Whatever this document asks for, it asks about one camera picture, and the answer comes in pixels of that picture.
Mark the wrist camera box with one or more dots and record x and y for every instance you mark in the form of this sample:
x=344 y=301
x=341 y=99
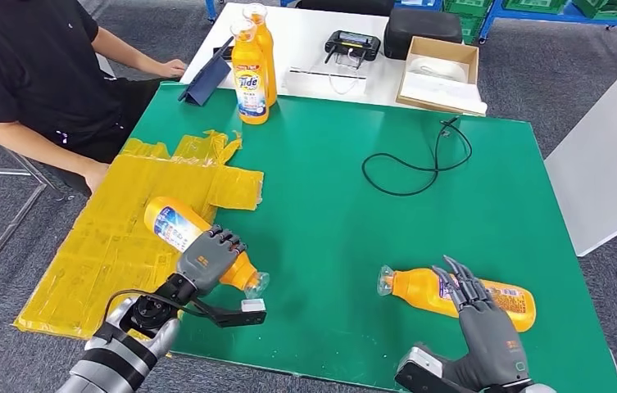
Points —
x=254 y=305
x=422 y=360

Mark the tablet in blue case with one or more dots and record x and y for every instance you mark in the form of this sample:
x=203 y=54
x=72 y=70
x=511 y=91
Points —
x=206 y=81

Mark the yellow taped cardboard sheet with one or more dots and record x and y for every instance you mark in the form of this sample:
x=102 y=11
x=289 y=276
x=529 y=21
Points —
x=96 y=260

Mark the black chair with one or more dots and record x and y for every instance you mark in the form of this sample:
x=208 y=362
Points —
x=345 y=4

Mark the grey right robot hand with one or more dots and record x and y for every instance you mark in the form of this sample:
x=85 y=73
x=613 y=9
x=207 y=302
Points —
x=492 y=347

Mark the black carry case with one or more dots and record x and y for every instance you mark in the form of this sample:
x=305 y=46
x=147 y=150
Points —
x=421 y=27

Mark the black handheld controller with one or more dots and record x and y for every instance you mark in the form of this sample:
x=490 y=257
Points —
x=350 y=47

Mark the person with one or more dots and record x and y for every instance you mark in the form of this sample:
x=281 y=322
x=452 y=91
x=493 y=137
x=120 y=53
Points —
x=26 y=54

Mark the white foam sheet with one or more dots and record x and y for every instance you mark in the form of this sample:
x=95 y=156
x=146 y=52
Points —
x=442 y=95

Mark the white side table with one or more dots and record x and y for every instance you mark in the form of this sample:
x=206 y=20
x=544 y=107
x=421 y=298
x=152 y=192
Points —
x=600 y=160

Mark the green plastic crate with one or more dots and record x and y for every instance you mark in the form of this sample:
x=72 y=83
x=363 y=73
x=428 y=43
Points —
x=470 y=30
x=611 y=5
x=467 y=5
x=535 y=4

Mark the grey metal frame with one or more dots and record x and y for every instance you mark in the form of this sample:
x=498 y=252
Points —
x=14 y=227

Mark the open cardboard box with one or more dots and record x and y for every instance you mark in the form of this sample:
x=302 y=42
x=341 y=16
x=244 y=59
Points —
x=421 y=45

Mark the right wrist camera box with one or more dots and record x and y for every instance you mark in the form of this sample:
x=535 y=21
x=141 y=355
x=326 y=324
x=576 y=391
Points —
x=422 y=360

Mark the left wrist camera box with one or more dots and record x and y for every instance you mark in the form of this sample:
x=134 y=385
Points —
x=254 y=305

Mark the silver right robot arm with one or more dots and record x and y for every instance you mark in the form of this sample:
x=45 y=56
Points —
x=539 y=389

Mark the orange detergent bottle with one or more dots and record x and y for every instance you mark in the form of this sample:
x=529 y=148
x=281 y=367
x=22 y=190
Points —
x=156 y=211
x=271 y=65
x=411 y=290
x=251 y=97

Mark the blue metal rack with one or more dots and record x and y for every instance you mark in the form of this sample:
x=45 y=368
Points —
x=535 y=17

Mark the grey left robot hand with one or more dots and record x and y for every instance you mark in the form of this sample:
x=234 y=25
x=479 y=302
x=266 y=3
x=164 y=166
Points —
x=207 y=263

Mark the thin black strip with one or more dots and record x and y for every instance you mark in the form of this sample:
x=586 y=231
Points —
x=328 y=74

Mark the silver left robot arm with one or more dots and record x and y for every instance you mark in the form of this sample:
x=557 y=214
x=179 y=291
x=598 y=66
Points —
x=118 y=358

